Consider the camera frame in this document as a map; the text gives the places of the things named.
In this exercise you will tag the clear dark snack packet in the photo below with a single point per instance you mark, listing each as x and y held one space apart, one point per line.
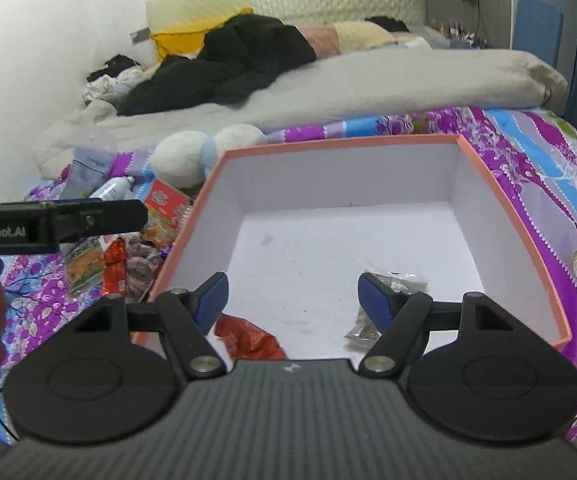
408 282

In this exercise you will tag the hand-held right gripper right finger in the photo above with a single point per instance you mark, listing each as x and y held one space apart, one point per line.
371 300

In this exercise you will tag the purple floral bedsheet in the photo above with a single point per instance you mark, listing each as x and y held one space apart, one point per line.
518 160

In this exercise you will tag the pile of clothes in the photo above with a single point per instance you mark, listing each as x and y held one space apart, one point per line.
113 77

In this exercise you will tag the green label snack packet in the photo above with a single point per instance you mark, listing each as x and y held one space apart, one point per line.
83 265

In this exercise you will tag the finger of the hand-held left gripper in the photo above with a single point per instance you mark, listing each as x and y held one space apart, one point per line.
108 217

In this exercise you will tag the white spray bottle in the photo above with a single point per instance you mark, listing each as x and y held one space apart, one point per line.
111 189

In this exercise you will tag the white and blue plush toy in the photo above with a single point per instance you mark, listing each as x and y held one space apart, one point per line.
178 160

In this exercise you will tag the plain red snack packet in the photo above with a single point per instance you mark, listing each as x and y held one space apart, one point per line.
248 337

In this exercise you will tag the pink cardboard box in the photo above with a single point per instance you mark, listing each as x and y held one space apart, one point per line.
318 260

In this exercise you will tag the yellow pillow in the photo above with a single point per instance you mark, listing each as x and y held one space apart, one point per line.
178 42

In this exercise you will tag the clear plastic bag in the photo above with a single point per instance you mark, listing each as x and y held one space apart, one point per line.
88 165

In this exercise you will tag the row of small bottles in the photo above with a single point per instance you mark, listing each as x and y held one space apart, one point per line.
456 30

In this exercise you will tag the pink and beige pillow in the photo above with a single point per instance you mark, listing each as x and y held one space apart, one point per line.
348 35

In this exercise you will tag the grey wall socket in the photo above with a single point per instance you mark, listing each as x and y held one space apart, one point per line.
139 36

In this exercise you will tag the black jacket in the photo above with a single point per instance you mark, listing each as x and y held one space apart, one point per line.
228 65

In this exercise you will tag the red foil snack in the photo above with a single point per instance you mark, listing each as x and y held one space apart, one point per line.
116 265

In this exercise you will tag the silver snack packet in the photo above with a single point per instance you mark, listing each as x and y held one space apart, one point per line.
141 265

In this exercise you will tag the blue board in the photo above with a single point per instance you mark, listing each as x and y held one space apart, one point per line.
538 30

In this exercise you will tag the grey duvet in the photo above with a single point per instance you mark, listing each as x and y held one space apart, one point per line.
368 85

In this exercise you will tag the dark cloth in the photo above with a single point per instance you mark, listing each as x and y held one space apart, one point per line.
388 24

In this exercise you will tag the red label snack packet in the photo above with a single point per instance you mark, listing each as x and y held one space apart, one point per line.
166 200

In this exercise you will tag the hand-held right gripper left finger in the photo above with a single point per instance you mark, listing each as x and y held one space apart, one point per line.
213 300

